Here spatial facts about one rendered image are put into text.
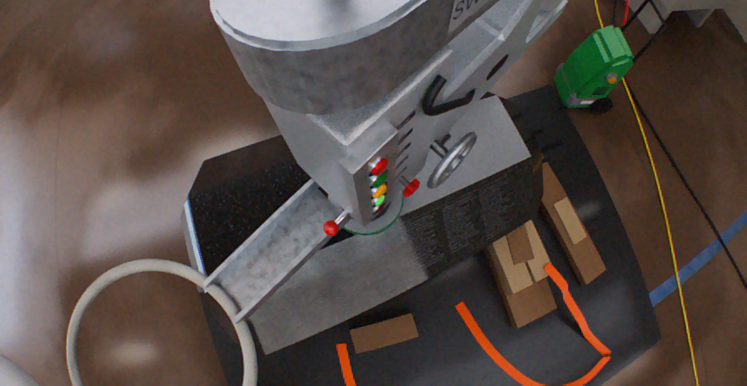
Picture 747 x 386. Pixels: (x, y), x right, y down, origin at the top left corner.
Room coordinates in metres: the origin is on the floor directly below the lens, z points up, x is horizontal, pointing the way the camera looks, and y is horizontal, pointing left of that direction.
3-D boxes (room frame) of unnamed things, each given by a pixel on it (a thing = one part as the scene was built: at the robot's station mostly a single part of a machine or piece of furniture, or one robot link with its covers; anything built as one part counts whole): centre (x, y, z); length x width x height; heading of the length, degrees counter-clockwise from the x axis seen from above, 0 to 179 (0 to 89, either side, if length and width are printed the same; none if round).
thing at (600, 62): (1.19, -1.39, 0.43); 0.35 x 0.35 x 0.87; 2
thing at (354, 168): (0.19, 0.00, 1.37); 0.08 x 0.03 x 0.28; 132
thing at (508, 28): (0.57, -0.27, 1.31); 0.74 x 0.23 x 0.49; 132
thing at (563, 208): (0.33, -1.04, 0.09); 0.25 x 0.10 x 0.01; 20
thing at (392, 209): (0.32, 0.03, 0.88); 0.21 x 0.21 x 0.01
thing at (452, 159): (0.31, -0.14, 1.20); 0.15 x 0.10 x 0.15; 132
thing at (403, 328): (-0.12, 0.00, 0.07); 0.30 x 0.12 x 0.12; 102
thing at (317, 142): (0.37, -0.03, 1.32); 0.36 x 0.22 x 0.45; 132
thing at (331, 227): (0.18, 0.08, 1.18); 0.08 x 0.03 x 0.03; 132
